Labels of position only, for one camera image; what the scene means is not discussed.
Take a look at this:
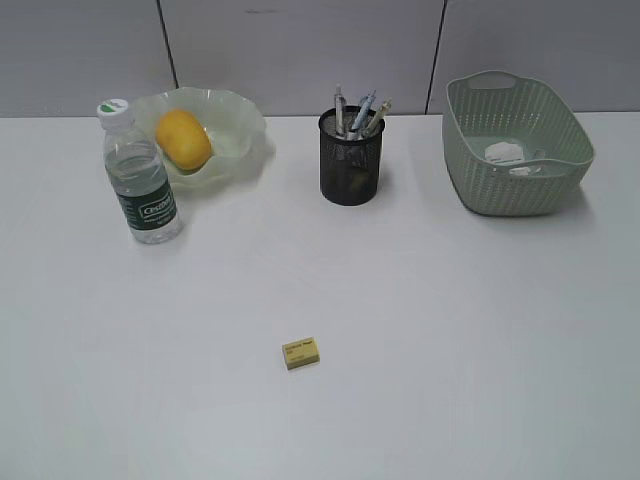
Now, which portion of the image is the yellow eraser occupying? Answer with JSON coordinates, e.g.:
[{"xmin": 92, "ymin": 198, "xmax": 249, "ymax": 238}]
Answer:
[{"xmin": 349, "ymin": 168, "xmax": 370, "ymax": 195}]

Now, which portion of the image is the yellow eraser front label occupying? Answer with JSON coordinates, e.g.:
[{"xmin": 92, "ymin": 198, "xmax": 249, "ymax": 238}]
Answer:
[{"xmin": 282, "ymin": 337, "xmax": 320, "ymax": 370}]

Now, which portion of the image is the grey and white pen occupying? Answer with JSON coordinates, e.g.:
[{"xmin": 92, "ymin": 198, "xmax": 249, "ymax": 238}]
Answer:
[{"xmin": 334, "ymin": 84, "xmax": 346, "ymax": 137}]

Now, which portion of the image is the blue and white pen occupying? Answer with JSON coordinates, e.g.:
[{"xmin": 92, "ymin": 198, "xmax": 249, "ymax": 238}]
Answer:
[{"xmin": 346, "ymin": 90, "xmax": 376, "ymax": 141}]

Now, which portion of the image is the beige grip pen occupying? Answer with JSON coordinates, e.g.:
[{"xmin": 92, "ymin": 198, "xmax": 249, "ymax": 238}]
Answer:
[{"xmin": 362, "ymin": 98, "xmax": 392, "ymax": 138}]

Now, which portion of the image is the yellow mango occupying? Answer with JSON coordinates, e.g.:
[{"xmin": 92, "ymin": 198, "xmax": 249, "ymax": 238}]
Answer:
[{"xmin": 155, "ymin": 109, "xmax": 213, "ymax": 172}]

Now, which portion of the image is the clear water bottle green label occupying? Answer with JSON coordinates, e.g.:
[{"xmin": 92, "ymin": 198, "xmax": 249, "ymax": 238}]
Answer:
[{"xmin": 97, "ymin": 99, "xmax": 182, "ymax": 245}]

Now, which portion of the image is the white waste paper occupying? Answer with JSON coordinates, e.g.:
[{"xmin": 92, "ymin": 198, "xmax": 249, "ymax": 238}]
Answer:
[{"xmin": 484, "ymin": 141, "xmax": 543, "ymax": 176}]

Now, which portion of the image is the black mesh pen holder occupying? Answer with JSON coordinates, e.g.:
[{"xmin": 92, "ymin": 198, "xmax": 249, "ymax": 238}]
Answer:
[{"xmin": 318, "ymin": 108, "xmax": 385, "ymax": 206}]

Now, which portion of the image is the pale green wavy plate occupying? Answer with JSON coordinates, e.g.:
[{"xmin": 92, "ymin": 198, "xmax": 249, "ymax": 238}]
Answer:
[{"xmin": 133, "ymin": 87, "xmax": 275, "ymax": 195}]

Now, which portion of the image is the green woven plastic basket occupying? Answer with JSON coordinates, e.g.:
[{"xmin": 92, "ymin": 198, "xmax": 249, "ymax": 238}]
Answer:
[{"xmin": 442, "ymin": 71, "xmax": 595, "ymax": 217}]

